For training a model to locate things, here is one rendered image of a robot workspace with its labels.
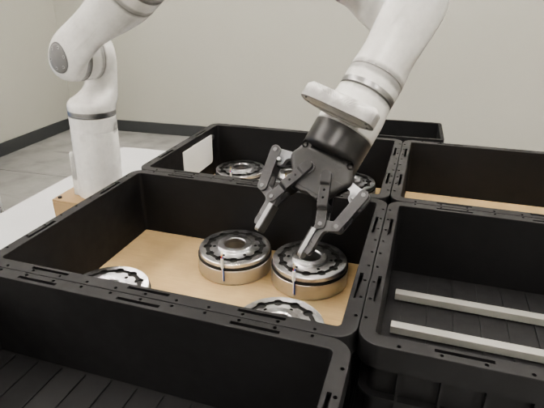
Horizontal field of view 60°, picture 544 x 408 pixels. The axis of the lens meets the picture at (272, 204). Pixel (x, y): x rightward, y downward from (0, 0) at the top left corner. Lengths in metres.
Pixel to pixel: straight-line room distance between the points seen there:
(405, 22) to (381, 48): 0.04
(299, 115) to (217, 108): 0.71
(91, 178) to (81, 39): 0.28
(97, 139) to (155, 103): 3.37
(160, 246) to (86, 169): 0.33
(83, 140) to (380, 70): 0.63
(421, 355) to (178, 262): 0.41
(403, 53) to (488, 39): 3.17
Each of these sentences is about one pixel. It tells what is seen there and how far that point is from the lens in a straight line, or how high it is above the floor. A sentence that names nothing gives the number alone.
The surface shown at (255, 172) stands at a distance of 0.94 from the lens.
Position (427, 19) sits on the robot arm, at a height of 1.16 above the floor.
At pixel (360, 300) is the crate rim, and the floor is 0.93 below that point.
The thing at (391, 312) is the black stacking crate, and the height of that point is 0.83.
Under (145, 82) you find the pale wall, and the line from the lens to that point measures 4.36.
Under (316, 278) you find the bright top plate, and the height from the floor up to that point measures 0.86.
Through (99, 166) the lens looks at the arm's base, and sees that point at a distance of 1.01.
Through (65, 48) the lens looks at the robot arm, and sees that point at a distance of 0.95.
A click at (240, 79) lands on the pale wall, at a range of 3.99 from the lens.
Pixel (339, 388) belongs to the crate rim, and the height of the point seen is 0.93.
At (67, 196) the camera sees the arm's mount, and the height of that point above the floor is 0.80.
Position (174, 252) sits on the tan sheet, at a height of 0.83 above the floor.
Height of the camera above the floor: 1.19
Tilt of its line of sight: 25 degrees down
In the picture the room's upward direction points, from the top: straight up
